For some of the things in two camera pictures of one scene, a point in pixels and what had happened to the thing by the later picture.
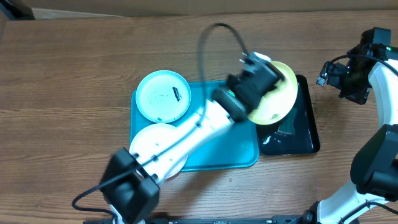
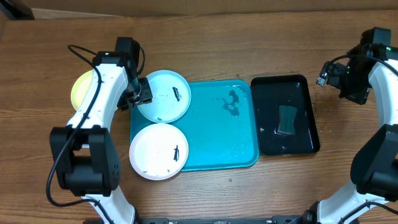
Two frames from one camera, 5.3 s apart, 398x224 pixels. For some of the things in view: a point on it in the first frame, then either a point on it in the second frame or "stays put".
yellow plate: x=275 y=106 -> x=80 y=87
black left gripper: x=231 y=79 -> x=146 y=96
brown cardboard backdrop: x=54 y=9 stays put
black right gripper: x=359 y=96 stays put
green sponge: x=286 y=126 stays put
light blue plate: x=163 y=96 stays put
